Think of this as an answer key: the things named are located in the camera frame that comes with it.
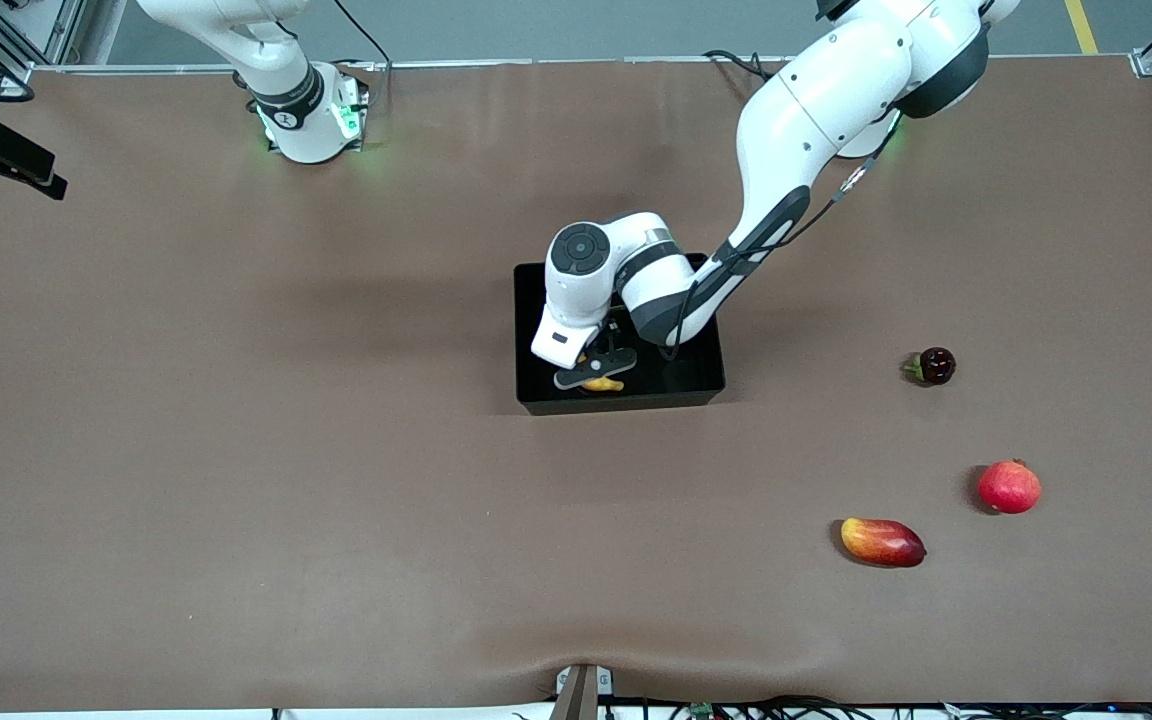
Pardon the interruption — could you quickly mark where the yellow banana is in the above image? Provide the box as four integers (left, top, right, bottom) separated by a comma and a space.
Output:
576, 353, 626, 394

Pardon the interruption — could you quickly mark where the black plastic box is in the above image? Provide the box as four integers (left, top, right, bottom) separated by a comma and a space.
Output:
514, 252, 727, 416

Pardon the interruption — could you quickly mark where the brown table cover sheet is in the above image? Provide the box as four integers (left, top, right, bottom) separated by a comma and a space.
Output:
0, 55, 1152, 713

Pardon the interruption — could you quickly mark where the dark purple mangosteen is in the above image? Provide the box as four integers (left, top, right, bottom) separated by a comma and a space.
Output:
902, 346, 958, 388

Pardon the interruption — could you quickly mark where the red yellow mango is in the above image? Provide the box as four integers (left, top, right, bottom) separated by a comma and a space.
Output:
840, 517, 928, 569

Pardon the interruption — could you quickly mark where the red pomegranate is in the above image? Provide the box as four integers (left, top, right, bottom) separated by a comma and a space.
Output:
978, 458, 1043, 516

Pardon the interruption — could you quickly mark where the silver table edge rail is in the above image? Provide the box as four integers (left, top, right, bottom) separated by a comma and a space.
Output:
0, 54, 1137, 74

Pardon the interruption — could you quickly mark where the black left arm base cable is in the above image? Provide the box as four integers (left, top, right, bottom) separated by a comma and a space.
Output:
704, 50, 775, 83

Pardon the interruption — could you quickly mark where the black arm base cable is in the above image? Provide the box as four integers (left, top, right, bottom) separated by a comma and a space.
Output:
326, 0, 392, 76
704, 50, 775, 83

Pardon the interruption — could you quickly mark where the black right arm base cable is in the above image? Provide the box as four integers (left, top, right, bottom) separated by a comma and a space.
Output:
326, 0, 392, 76

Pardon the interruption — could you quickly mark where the metal camera mount clamp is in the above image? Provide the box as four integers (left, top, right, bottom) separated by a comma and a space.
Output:
554, 663, 615, 720

